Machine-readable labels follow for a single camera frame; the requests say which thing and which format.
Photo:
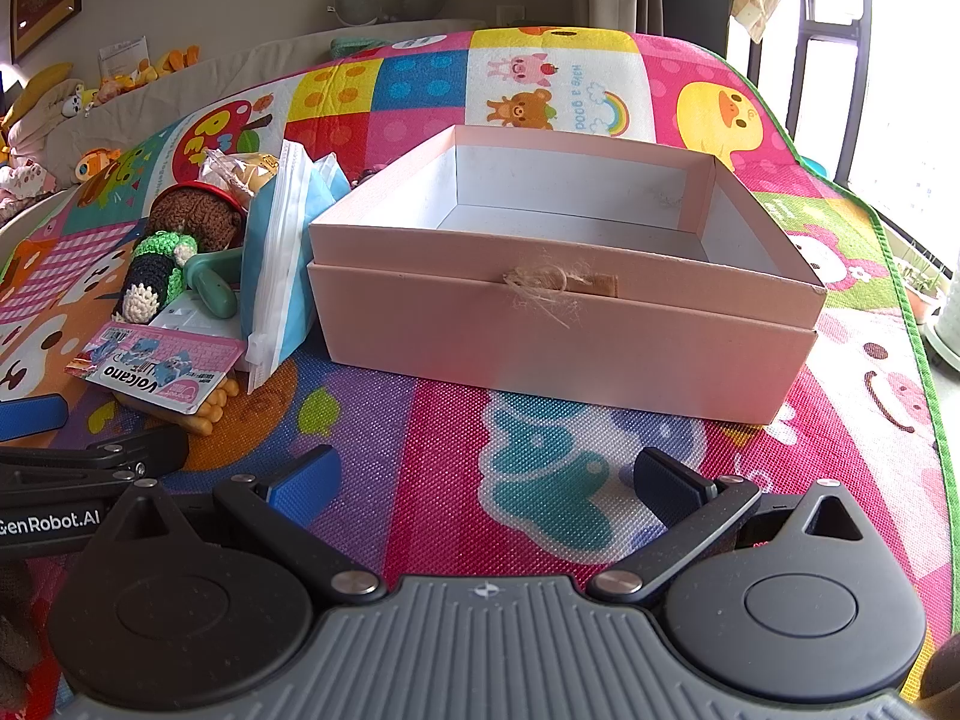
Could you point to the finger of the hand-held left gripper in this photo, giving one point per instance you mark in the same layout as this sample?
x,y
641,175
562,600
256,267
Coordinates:
x,y
30,417
112,454

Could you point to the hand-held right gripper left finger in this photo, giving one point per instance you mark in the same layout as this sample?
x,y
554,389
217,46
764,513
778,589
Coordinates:
x,y
307,476

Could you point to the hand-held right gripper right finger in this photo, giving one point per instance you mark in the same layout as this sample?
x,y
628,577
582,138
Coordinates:
x,y
664,480

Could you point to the pink toy card packet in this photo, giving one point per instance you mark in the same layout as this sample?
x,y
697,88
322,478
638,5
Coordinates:
x,y
150,364

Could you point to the green striped crochet toy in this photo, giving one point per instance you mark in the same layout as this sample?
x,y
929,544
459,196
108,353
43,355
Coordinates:
x,y
154,274

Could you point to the pink cardboard box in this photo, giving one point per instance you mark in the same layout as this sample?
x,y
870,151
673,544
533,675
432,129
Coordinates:
x,y
562,315

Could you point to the blue face mask pack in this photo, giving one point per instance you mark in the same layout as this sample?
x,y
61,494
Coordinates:
x,y
281,270

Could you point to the bread bun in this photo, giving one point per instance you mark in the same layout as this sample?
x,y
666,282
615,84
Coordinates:
x,y
240,171

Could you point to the person's left hand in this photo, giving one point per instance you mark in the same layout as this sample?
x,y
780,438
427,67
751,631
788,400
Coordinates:
x,y
13,641

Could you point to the colourful cartoon play mat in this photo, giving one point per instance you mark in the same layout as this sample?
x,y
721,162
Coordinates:
x,y
450,465

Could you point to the white plastic piece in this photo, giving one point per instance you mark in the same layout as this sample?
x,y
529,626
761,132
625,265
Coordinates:
x,y
187,315

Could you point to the green pink toy figurine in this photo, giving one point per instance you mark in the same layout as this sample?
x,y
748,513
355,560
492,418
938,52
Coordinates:
x,y
214,285

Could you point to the pink plush toy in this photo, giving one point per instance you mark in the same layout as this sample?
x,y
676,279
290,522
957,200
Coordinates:
x,y
22,181

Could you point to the yellow plush toy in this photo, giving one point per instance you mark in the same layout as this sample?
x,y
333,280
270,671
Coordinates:
x,y
41,90

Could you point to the small potted plant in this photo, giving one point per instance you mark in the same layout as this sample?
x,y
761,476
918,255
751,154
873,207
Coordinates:
x,y
926,281

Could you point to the white paper card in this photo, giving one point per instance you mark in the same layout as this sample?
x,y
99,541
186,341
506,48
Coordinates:
x,y
124,54

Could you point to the orange plush toy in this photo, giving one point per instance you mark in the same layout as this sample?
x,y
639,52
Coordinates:
x,y
176,60

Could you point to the green cloth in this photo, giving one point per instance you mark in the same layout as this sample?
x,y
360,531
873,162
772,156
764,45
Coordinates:
x,y
356,43

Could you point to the black metal railing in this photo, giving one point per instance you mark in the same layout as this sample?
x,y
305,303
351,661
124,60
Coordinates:
x,y
832,30

